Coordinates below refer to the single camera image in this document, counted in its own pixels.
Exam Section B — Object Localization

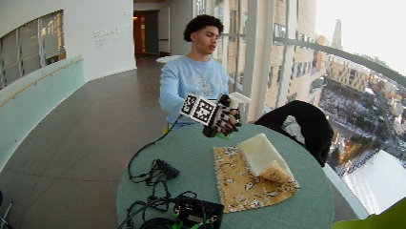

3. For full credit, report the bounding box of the black jacket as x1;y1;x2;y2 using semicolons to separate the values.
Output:
254;99;335;168

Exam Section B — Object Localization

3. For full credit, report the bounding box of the the person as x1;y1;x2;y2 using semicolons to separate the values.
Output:
157;13;231;129

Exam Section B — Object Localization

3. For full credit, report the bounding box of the black electronics box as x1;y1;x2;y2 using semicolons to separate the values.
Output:
171;196;226;229

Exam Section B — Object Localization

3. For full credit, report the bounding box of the black power adapter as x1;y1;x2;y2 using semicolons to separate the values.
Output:
151;158;181;181

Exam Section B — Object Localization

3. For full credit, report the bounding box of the yellow-green chair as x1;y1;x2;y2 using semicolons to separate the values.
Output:
331;196;406;229

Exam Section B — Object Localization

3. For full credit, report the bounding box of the bundle of black cables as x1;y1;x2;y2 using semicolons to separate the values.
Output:
117;177;199;229

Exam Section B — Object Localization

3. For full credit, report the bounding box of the green cable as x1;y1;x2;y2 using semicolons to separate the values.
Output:
170;213;213;229

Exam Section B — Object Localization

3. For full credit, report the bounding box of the long black cable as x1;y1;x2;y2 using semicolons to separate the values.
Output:
126;114;183;184

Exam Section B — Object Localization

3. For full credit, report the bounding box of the yellow floral cloth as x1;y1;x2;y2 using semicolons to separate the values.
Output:
211;133;302;214

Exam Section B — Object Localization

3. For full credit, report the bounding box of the white plastic object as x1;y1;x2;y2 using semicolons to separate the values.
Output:
227;92;253;111

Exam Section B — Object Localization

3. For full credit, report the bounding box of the white round table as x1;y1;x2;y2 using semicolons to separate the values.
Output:
154;54;183;64

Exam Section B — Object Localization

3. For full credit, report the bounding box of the wooden handrail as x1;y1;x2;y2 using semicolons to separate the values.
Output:
0;57;85;108

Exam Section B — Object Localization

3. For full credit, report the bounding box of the white marker cube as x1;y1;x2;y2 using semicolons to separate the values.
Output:
178;94;219;127

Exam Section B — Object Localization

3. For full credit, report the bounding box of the grey window railing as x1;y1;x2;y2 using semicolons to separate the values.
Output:
271;36;406;89

